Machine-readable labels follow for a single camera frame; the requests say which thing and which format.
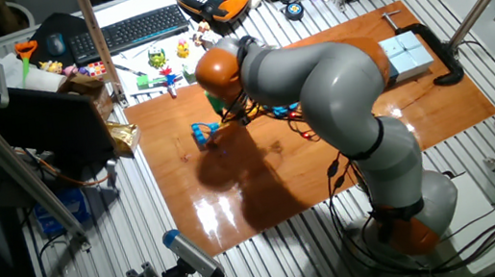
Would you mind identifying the blue yellow toy shovel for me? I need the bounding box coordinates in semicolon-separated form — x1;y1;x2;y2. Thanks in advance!
189;100;306;153

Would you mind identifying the small pink toy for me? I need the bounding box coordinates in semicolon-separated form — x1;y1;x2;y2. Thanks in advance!
61;63;80;78

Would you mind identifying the yellow chick toy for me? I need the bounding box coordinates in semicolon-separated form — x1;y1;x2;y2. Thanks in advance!
173;37;192;61

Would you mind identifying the green stick toy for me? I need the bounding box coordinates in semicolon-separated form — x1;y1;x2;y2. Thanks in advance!
135;70;168;90

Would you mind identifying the green toy with white tag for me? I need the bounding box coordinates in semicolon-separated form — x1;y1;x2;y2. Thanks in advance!
181;61;200;86

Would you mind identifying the black mouse pad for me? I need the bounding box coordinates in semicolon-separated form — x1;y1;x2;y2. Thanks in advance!
21;8;95;73

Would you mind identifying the green gripper adapter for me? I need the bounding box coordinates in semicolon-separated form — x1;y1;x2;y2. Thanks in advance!
204;88;231;118

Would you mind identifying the brown upright post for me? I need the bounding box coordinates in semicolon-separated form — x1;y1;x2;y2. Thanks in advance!
75;0;127;111

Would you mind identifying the silver camera blue cap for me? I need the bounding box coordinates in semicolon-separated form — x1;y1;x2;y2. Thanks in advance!
161;222;227;277

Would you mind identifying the orange green handled tool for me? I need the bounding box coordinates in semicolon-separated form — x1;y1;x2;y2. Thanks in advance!
12;38;45;88

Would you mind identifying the black clamp with metal handle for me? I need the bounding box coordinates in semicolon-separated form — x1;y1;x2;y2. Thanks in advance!
380;2;467;94

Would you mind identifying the brown monkey toy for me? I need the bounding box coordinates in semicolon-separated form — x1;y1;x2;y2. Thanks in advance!
189;18;216;50

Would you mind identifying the gold foil bag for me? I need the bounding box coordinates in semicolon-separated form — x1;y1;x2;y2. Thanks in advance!
107;117;145;160

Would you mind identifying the light grey gift box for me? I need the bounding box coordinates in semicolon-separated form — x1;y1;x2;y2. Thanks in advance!
377;27;438;86

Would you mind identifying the black monitor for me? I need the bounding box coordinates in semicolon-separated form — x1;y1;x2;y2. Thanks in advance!
0;56;119;184

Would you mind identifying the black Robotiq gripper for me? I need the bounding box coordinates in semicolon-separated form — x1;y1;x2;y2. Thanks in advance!
222;103;252;127

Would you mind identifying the orange cable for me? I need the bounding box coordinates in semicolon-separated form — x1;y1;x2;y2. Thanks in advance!
15;137;112;196

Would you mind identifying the green frog toy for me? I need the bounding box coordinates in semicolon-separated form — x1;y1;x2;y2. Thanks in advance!
145;44;169;71

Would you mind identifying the dark computer mouse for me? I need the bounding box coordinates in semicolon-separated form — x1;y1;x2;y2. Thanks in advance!
44;31;68;59

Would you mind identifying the white paper sheet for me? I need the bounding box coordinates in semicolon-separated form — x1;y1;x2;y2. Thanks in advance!
111;31;221;99

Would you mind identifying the blue box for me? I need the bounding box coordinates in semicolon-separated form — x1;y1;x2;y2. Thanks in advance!
31;185;94;237

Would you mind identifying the blue red plane toy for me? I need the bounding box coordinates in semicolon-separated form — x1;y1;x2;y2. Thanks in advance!
157;64;185;99

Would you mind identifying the dark pen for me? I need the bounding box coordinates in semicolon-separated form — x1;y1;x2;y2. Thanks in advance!
112;59;147;80

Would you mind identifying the small yellow figure toy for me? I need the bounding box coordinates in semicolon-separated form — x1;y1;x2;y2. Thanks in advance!
37;58;64;77

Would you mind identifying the black computer keyboard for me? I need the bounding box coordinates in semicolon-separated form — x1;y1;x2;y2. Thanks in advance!
64;1;194;69

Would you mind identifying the brown wooden board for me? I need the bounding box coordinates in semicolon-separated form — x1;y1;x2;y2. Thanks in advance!
112;0;495;266

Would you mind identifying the small black round puck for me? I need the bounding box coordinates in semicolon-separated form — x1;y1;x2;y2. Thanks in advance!
282;1;307;23

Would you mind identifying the black wrist cable bundle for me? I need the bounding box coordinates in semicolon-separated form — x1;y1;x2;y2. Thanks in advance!
241;88;326;152

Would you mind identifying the black base cable bundle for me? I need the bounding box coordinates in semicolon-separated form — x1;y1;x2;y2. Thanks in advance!
320;130;495;277

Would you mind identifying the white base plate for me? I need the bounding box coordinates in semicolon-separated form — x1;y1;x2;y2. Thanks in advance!
427;165;495;277

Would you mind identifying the long diagonal aluminium bar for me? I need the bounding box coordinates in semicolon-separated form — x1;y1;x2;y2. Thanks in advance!
0;57;92;262

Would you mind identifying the small colourful cube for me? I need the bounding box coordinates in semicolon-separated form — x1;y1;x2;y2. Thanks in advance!
86;60;108;80

